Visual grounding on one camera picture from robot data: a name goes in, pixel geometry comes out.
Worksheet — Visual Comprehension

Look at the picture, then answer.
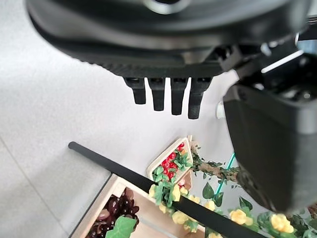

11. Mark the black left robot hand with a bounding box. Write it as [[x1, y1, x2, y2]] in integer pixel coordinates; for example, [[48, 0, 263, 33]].
[[24, 0, 317, 213]]

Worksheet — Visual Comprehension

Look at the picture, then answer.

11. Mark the cream rectangular fruit basket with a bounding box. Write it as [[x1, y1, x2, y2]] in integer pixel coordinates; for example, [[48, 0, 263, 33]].
[[146, 138, 194, 184]]

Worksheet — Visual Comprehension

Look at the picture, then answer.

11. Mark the small white round knob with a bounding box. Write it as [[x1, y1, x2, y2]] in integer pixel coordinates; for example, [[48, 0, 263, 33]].
[[215, 101, 225, 119]]

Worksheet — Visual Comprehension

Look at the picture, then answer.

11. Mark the green artificial leaf sprig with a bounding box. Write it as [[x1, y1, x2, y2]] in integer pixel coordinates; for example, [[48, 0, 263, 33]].
[[151, 148, 193, 206]]

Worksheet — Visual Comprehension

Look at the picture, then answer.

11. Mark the red fruit cluster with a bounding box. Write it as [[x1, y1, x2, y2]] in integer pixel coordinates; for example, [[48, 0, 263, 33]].
[[160, 142, 186, 180]]

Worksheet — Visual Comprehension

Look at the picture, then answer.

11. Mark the black metal bar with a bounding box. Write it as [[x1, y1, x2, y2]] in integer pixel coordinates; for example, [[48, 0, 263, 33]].
[[68, 141, 267, 238]]

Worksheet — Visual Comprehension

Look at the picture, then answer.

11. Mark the brown artificial branch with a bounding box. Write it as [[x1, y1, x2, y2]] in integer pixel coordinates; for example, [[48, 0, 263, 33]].
[[189, 141, 241, 185]]

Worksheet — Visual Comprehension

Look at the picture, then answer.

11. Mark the dark purple grape bunch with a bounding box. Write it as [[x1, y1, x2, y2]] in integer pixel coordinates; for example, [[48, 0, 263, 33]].
[[89, 187, 140, 238]]

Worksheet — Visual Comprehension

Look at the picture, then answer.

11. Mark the light wooden crate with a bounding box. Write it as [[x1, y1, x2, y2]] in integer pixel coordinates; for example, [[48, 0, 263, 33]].
[[69, 171, 206, 238]]

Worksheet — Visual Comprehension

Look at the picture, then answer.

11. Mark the green grape leaf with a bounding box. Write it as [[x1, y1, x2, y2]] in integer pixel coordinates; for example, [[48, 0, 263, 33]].
[[105, 215, 138, 238]]

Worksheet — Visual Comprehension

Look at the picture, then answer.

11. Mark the yellow flower garland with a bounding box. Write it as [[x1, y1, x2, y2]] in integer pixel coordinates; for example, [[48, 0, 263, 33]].
[[148, 182, 317, 238]]

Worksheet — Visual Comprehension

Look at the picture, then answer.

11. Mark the teal hose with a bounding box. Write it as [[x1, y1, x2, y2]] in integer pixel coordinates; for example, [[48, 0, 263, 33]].
[[212, 152, 236, 201]]

